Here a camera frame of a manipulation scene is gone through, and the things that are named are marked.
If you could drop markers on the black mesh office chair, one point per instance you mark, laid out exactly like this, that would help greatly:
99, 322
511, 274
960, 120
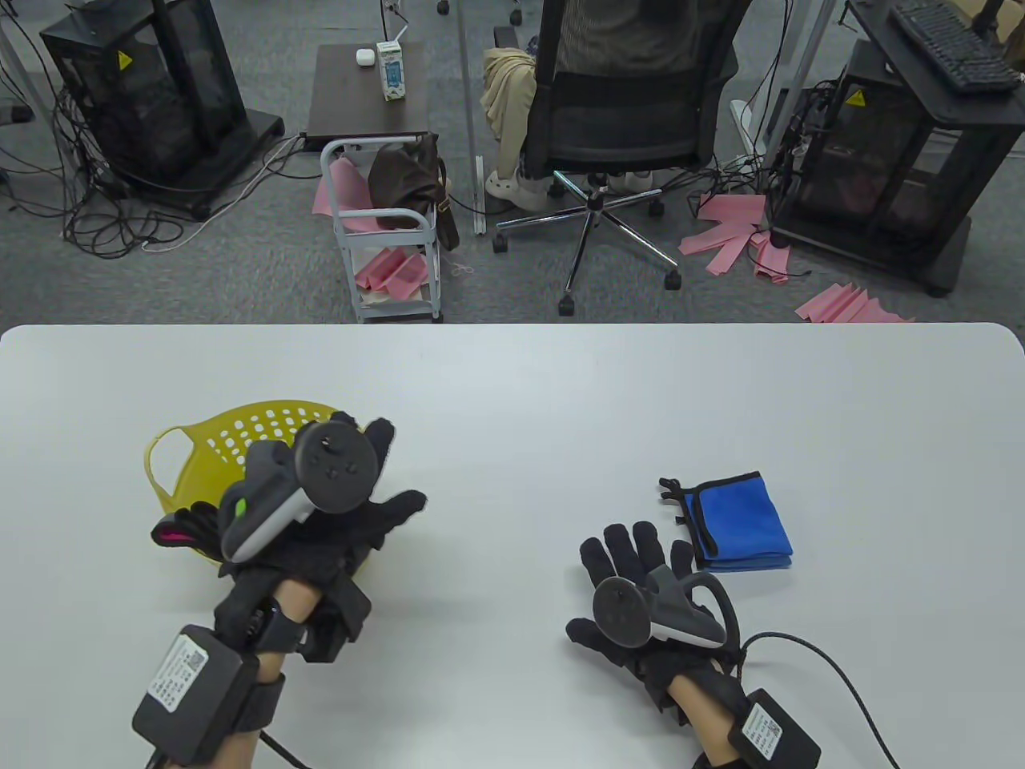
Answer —
617, 120

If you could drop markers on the pink hand towel black trim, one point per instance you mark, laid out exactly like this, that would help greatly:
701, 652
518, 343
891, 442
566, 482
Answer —
166, 533

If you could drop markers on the white drink carton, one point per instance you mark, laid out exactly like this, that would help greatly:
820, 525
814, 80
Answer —
391, 76

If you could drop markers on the dark brown low table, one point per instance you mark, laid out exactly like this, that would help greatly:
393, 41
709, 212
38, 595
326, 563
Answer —
344, 96

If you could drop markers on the brown leather bag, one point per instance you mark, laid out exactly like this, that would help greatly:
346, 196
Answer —
404, 180

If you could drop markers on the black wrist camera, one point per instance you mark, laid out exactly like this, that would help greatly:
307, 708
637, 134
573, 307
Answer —
340, 617
669, 697

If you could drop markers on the black mesh equipment cabinet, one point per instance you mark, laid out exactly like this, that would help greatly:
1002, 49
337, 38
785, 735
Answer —
961, 120
136, 96

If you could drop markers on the person's left forearm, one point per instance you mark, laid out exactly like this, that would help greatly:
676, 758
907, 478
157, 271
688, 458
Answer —
298, 602

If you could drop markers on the yellow perforated plastic basket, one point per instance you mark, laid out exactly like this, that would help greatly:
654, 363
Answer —
192, 473

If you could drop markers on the black computer keyboard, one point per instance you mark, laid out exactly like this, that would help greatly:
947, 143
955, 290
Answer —
953, 48

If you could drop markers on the grey metal post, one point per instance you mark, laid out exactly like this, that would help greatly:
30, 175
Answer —
480, 200

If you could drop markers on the person's right hand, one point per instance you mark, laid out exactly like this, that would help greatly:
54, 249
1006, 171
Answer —
633, 553

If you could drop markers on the white metal trolley cart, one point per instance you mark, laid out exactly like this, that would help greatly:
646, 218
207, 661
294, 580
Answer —
400, 312

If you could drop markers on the grey-backed blue hand towel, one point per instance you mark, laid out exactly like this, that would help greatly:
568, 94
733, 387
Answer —
737, 513
749, 565

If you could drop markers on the grey VR controller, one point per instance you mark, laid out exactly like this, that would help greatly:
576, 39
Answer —
336, 465
623, 613

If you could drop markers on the white desk leg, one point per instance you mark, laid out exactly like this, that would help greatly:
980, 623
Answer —
810, 48

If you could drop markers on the person's left hand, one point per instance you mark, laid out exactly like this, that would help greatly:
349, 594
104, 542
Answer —
320, 553

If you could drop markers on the black wrist sensor box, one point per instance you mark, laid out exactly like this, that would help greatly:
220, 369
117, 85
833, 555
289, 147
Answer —
773, 729
188, 689

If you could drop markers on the person's right forearm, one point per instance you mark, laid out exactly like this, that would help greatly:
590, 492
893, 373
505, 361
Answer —
705, 717

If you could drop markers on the white earbuds case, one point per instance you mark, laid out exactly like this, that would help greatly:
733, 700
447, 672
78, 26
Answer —
365, 57

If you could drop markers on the pink paper sheet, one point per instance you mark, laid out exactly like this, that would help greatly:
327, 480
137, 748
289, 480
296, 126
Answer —
344, 188
849, 306
392, 271
717, 248
733, 210
773, 260

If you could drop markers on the black wrist smart band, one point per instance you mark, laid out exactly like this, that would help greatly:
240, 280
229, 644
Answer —
272, 633

